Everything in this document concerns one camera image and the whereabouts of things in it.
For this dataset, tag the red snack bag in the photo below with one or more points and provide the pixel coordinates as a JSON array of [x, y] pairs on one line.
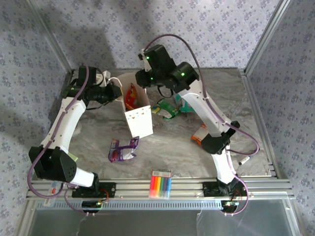
[[131, 98]]

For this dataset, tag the white paper gift bag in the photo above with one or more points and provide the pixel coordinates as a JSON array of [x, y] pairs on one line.
[[139, 123]]

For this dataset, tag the teal snack bag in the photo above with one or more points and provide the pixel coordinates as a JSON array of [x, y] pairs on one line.
[[183, 105]]

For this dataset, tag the purple snack bag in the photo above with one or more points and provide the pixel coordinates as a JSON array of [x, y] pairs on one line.
[[123, 150]]

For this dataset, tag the orange snack bag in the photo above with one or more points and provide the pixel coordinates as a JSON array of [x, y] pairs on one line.
[[199, 134]]

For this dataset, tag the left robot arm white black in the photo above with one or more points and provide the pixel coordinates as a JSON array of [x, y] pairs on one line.
[[66, 123]]

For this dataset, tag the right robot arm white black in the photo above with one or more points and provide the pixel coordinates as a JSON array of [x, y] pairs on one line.
[[209, 110]]

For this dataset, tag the green snack bag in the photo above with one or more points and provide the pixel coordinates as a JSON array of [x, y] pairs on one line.
[[166, 109]]

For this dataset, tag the green sticky note pad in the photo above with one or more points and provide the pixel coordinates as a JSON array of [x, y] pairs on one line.
[[73, 157]]

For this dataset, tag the pack of coloured markers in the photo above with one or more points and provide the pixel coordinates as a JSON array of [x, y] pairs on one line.
[[160, 185]]

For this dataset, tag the left controller board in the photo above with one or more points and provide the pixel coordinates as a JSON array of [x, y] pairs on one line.
[[91, 205]]

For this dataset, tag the controller board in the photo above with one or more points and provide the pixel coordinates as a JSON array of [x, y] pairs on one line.
[[230, 205], [91, 205]]

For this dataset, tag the clear packet with red item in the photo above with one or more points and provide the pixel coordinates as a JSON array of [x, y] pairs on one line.
[[50, 195]]

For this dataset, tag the grey front panel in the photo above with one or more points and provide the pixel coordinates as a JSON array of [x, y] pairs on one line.
[[147, 223]]

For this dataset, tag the right controller board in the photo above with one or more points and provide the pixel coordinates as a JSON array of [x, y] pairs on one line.
[[230, 205]]

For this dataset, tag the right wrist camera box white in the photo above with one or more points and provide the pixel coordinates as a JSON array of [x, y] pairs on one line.
[[145, 64]]

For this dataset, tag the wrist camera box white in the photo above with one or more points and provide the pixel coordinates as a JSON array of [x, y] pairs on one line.
[[103, 78], [145, 64]]

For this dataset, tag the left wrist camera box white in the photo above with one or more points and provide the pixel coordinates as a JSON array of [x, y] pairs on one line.
[[103, 78]]

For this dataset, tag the aluminium frame post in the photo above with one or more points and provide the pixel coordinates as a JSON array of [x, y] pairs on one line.
[[51, 37], [265, 37]]

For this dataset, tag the aluminium mounting rail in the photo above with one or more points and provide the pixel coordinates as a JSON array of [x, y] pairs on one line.
[[135, 188]]

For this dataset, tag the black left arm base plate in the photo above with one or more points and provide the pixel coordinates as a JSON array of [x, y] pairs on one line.
[[109, 190]]

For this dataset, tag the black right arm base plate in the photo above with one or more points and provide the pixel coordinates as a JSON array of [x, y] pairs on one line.
[[209, 190]]

